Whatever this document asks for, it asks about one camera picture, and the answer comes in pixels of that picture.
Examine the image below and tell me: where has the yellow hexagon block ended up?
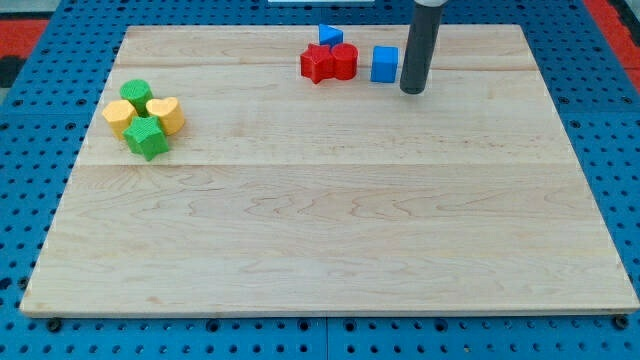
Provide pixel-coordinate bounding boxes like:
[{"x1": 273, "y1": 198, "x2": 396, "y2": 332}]
[{"x1": 102, "y1": 100, "x2": 138, "y2": 140}]

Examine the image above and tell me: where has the yellow heart block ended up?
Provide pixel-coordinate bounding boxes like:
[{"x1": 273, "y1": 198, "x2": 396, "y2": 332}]
[{"x1": 146, "y1": 97, "x2": 186, "y2": 135}]

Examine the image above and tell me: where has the blue triangle block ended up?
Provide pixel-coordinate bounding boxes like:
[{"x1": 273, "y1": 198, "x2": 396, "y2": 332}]
[{"x1": 318, "y1": 24, "x2": 344, "y2": 47}]

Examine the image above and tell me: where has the light wooden board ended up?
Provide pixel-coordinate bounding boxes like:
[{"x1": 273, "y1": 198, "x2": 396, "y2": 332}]
[{"x1": 21, "y1": 25, "x2": 639, "y2": 318}]

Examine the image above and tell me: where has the red cylinder block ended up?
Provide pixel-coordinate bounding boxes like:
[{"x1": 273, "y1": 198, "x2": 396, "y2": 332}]
[{"x1": 331, "y1": 43, "x2": 359, "y2": 80}]

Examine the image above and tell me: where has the blue cube block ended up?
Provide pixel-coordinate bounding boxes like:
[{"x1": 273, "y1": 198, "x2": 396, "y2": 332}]
[{"x1": 370, "y1": 46, "x2": 399, "y2": 83}]

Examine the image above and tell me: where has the grey cylindrical pointer rod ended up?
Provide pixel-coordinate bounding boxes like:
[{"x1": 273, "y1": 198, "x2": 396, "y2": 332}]
[{"x1": 399, "y1": 0, "x2": 448, "y2": 95}]

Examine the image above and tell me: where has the green cylinder block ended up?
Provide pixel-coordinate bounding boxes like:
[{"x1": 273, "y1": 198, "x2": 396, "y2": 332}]
[{"x1": 119, "y1": 79, "x2": 153, "y2": 117}]

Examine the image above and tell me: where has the red star block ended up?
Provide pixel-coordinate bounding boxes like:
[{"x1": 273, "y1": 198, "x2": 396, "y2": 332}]
[{"x1": 300, "y1": 44, "x2": 334, "y2": 84}]

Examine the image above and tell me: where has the green star block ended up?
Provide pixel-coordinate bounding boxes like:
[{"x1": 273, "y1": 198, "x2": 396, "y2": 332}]
[{"x1": 123, "y1": 116, "x2": 169, "y2": 161}]

